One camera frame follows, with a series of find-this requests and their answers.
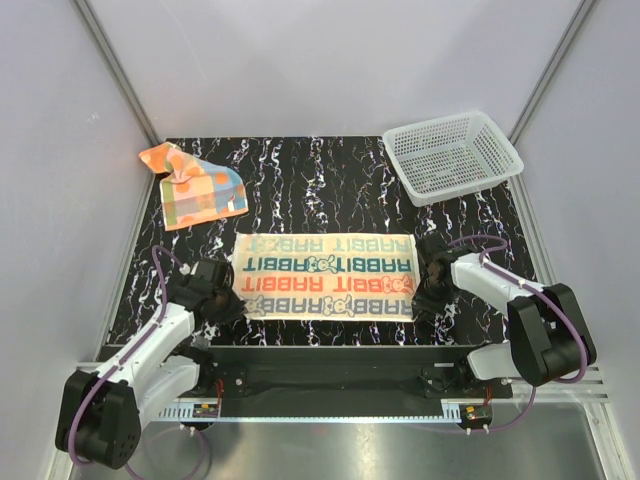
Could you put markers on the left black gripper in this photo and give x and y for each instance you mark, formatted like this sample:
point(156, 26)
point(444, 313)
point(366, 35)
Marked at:
point(235, 310)

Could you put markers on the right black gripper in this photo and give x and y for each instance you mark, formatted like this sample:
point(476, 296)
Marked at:
point(421, 304)

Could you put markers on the rabbit print towel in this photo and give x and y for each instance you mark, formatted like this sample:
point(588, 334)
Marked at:
point(332, 277)

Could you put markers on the orange dotted checkered towel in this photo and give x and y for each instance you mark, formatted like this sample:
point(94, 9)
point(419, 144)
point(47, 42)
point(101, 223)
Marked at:
point(194, 191)

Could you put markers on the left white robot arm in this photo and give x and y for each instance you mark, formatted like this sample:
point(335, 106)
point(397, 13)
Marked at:
point(135, 360)

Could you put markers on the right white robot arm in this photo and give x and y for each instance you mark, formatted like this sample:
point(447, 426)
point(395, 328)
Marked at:
point(548, 339)

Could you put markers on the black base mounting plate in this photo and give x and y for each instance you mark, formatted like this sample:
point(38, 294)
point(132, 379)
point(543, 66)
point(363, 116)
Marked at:
point(434, 371)

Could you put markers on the white plastic mesh basket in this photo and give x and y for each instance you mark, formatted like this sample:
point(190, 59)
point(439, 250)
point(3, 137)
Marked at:
point(452, 156)

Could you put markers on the aluminium frame rail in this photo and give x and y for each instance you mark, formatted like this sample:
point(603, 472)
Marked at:
point(338, 407)

